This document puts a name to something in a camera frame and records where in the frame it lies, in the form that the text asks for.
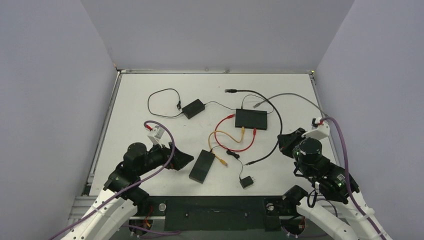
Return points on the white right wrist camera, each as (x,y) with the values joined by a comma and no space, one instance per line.
(319,129)

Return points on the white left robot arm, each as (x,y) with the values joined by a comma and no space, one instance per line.
(121,195)

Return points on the black ribbed power adapter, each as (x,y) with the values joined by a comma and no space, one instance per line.
(202,166)

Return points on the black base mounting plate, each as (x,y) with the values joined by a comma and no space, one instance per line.
(219,213)

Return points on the aluminium frame rail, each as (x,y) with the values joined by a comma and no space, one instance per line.
(80,206)

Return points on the small black wall plug adapter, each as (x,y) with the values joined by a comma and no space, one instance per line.
(246,181)

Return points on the black network switch box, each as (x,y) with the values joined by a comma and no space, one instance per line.
(251,119)

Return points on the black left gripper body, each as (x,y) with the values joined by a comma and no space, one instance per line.
(174,162)

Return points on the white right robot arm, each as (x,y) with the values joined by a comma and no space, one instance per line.
(337,205)

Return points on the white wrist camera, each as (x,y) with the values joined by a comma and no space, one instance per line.
(319,129)
(155,135)

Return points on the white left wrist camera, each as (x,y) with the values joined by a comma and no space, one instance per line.
(155,135)

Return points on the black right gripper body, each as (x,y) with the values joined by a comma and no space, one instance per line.
(292,142)

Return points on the small black power brick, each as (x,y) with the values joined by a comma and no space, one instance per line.
(193,108)

